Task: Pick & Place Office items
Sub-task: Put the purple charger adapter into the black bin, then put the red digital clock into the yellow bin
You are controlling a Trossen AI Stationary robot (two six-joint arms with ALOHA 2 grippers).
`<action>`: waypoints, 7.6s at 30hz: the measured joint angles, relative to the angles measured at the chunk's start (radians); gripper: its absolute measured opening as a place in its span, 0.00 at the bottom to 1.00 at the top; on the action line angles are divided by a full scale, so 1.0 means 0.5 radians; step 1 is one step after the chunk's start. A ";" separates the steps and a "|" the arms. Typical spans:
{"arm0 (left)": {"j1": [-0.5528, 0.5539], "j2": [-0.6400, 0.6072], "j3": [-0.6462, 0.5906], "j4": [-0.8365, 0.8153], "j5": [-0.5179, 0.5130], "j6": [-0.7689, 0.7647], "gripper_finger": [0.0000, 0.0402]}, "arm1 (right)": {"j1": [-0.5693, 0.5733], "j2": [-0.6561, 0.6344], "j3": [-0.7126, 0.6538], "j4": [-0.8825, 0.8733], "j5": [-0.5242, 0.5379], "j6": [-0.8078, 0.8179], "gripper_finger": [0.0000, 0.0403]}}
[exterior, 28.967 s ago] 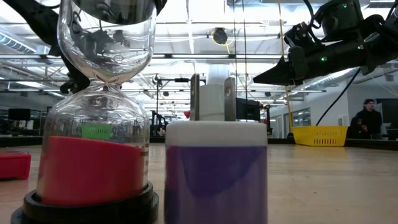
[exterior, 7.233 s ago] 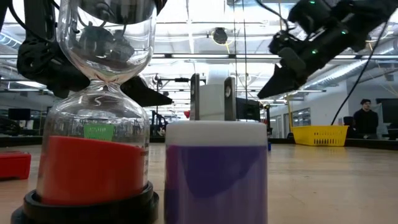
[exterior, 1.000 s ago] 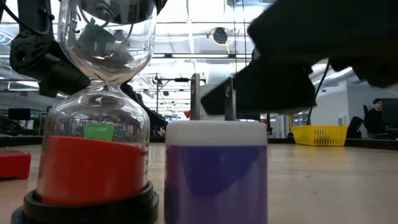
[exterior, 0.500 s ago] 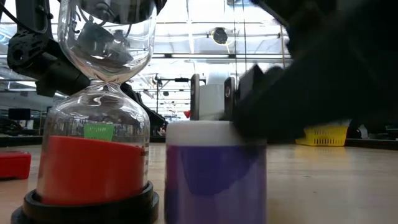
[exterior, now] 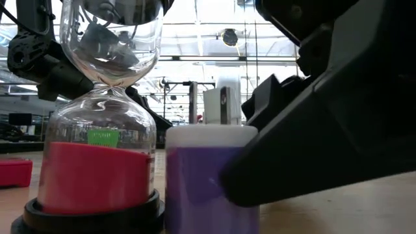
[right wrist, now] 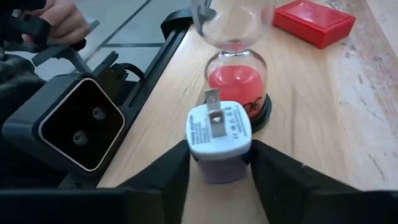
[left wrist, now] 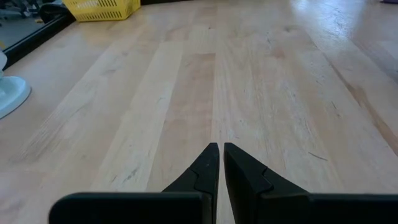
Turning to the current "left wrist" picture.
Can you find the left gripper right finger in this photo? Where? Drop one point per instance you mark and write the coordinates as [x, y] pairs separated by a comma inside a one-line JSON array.
[[245, 183]]

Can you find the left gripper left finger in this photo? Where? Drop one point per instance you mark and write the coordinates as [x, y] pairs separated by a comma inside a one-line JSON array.
[[203, 177]]

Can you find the yellow plastic bin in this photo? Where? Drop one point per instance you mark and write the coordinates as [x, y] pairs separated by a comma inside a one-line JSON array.
[[102, 9]]

